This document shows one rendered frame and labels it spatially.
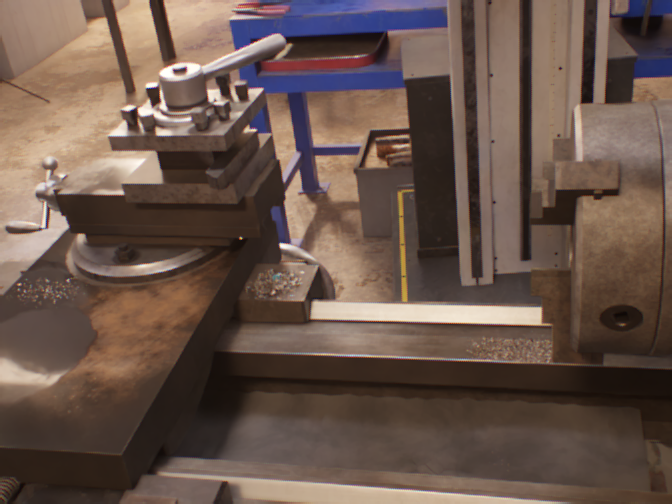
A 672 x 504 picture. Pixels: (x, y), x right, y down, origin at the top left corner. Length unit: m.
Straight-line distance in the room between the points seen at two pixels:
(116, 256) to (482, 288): 1.17
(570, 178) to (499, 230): 1.41
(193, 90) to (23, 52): 4.84
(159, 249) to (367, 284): 1.64
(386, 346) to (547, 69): 1.02
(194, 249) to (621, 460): 0.64
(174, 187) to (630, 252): 0.63
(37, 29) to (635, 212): 5.57
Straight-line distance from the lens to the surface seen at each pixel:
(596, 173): 0.74
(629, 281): 0.76
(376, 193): 2.97
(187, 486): 0.94
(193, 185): 1.12
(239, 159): 1.13
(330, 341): 1.16
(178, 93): 1.14
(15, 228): 1.37
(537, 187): 0.91
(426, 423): 1.17
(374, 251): 2.97
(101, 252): 1.26
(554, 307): 0.88
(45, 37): 6.18
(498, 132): 2.02
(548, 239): 2.18
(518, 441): 1.15
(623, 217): 0.75
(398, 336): 1.15
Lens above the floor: 1.53
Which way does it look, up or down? 30 degrees down
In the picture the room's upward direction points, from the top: 8 degrees counter-clockwise
